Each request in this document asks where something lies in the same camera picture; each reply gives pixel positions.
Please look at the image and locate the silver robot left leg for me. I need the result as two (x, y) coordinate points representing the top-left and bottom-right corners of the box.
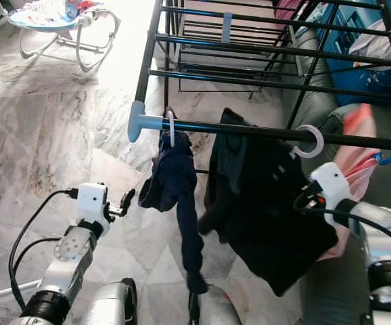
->
(80, 278), (139, 325)

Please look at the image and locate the light blue rack clip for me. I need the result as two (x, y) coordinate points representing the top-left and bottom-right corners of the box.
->
(221, 12), (232, 43)

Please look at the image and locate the pink garment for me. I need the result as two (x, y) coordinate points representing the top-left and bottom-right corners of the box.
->
(317, 103), (391, 261)

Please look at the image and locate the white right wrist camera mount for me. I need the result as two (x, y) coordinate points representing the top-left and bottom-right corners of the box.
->
(310, 162), (355, 209)

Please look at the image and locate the white hanger broad hook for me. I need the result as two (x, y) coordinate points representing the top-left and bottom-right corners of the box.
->
(290, 125), (326, 159)

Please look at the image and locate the light blue rack end cap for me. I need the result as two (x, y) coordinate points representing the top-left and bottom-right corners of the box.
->
(128, 100), (164, 143)

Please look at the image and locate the large black t-shirt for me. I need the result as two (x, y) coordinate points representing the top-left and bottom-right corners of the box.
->
(199, 108), (338, 297)

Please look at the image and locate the black metal drying rack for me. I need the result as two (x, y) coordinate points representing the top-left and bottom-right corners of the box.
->
(133, 0), (391, 151)

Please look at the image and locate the silver robot right leg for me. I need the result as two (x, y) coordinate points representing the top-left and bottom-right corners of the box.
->
(187, 284), (244, 325)

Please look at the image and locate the blue storage bag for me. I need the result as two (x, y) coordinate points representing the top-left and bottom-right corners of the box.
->
(317, 0), (391, 106)

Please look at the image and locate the baby bouncer seat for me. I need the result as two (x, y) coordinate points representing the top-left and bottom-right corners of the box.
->
(8, 0), (122, 74)

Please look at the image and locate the dark green leather sofa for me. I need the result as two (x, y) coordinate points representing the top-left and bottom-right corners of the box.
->
(283, 27), (391, 325)

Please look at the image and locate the navy blue garment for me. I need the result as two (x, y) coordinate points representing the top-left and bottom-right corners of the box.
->
(138, 112), (208, 294)

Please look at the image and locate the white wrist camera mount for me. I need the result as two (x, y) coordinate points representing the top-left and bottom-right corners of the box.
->
(310, 162), (355, 209)
(76, 183), (111, 224)

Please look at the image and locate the magenta cloth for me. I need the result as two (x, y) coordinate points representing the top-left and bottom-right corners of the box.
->
(273, 0), (303, 22)

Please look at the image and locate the grey cloth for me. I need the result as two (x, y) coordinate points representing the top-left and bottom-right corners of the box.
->
(351, 10), (391, 62)

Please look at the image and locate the silver robot leg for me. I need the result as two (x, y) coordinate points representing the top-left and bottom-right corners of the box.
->
(80, 278), (139, 325)
(187, 284), (244, 325)

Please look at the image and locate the white hanger thin hook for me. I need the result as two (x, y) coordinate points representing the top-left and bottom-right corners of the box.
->
(166, 110), (178, 148)

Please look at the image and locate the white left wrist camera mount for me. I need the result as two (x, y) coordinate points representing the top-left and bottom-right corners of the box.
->
(76, 183), (111, 224)

